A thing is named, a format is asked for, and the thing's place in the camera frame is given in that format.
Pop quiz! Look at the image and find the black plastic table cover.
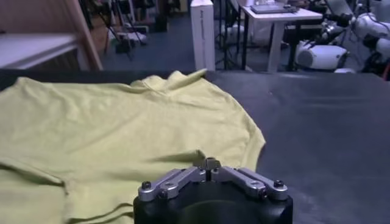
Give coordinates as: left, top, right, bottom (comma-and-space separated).
0, 69, 390, 224

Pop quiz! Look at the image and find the grey closed laptop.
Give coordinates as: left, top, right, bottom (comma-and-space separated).
249, 2, 299, 15

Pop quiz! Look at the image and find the white height-adjustable desk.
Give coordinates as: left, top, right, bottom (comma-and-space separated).
239, 3, 324, 73

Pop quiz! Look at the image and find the tall white cardboard box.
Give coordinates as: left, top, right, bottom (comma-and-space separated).
190, 0, 216, 72

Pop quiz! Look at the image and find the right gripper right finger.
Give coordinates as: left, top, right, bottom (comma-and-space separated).
208, 156, 289, 201

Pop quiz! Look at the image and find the yellow-green t-shirt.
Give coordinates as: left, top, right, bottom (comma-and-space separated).
0, 68, 266, 224

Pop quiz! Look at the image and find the white folding table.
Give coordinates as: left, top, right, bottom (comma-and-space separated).
0, 32, 79, 71

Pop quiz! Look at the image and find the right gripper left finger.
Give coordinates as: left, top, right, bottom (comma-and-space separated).
138, 156, 210, 203

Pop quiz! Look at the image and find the white robot mobile base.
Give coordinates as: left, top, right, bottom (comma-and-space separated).
294, 40, 350, 72

